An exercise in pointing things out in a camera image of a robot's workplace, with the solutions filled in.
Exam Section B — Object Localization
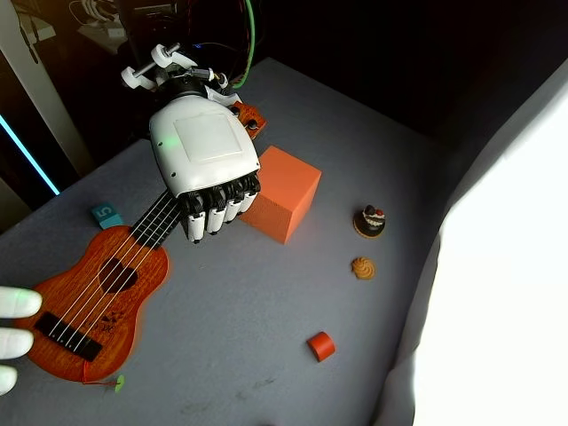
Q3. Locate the teal number five block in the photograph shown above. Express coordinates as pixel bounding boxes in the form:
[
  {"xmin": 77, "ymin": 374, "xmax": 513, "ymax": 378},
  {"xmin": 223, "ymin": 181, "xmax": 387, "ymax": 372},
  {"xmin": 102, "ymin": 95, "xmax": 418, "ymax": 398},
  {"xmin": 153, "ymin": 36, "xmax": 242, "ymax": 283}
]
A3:
[{"xmin": 91, "ymin": 201, "xmax": 125, "ymax": 230}]

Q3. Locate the large orange cube block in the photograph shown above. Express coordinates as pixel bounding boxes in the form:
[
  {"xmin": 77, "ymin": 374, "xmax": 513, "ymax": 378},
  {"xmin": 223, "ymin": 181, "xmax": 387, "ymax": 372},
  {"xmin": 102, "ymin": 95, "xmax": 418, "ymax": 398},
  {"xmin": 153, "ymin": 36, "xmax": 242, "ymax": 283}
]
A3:
[{"xmin": 239, "ymin": 145, "xmax": 323, "ymax": 246}]

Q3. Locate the small orange ukulele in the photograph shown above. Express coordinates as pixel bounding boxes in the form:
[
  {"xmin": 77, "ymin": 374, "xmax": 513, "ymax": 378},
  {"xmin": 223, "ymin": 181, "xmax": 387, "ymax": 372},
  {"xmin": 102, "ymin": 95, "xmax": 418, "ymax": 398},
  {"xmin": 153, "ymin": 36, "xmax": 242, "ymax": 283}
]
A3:
[{"xmin": 17, "ymin": 100, "xmax": 268, "ymax": 385}]

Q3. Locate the black door handle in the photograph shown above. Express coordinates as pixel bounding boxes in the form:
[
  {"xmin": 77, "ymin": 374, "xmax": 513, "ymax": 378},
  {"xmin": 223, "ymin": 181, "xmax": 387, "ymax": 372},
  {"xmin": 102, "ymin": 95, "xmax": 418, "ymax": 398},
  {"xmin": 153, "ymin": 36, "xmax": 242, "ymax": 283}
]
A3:
[{"xmin": 20, "ymin": 12, "xmax": 41, "ymax": 66}]

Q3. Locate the orange half-round block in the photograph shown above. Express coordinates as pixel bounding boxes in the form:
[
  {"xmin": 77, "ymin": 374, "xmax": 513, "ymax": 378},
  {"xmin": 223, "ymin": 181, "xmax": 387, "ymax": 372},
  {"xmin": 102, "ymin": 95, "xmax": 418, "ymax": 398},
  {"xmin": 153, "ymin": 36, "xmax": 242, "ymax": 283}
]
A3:
[{"xmin": 306, "ymin": 330, "xmax": 337, "ymax": 364}]

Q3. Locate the white door panel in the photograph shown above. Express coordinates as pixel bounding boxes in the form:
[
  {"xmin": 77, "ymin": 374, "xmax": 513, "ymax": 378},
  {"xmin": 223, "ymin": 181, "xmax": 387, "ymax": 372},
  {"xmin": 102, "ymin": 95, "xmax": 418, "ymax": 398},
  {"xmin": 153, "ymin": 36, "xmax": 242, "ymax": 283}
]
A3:
[{"xmin": 0, "ymin": 0, "xmax": 97, "ymax": 178}]

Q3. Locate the toy chocolate cake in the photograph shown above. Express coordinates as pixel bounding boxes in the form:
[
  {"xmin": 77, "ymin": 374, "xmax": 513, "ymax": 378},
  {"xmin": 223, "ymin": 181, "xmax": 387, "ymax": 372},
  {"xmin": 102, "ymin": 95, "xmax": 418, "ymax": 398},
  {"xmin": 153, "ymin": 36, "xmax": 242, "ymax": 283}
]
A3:
[{"xmin": 352, "ymin": 204, "xmax": 387, "ymax": 241}]

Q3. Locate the toy swirl cookie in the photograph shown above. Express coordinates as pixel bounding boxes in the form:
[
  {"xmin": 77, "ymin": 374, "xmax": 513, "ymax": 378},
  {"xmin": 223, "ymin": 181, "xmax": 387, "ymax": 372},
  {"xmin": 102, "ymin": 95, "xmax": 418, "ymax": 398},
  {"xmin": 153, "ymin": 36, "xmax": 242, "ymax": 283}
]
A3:
[{"xmin": 351, "ymin": 256, "xmax": 377, "ymax": 282}]

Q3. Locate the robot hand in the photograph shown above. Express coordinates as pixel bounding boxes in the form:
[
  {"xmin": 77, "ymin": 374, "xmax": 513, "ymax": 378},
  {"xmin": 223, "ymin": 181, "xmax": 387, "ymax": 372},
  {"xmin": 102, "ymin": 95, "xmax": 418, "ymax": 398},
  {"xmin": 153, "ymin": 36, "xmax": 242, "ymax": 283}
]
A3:
[
  {"xmin": 0, "ymin": 286, "xmax": 44, "ymax": 397},
  {"xmin": 148, "ymin": 94, "xmax": 263, "ymax": 245}
]

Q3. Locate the cyan light strip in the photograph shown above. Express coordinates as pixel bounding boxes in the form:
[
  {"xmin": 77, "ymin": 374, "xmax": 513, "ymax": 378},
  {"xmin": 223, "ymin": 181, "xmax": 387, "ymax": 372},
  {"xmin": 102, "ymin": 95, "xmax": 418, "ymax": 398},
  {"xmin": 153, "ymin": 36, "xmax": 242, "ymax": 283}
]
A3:
[{"xmin": 0, "ymin": 114, "xmax": 61, "ymax": 196}]

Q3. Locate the green cable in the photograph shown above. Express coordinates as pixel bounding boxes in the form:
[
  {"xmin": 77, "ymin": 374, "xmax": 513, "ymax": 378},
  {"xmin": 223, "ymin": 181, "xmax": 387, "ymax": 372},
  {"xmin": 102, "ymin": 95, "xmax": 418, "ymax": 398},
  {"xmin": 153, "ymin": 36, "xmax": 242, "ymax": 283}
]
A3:
[{"xmin": 231, "ymin": 0, "xmax": 257, "ymax": 90}]

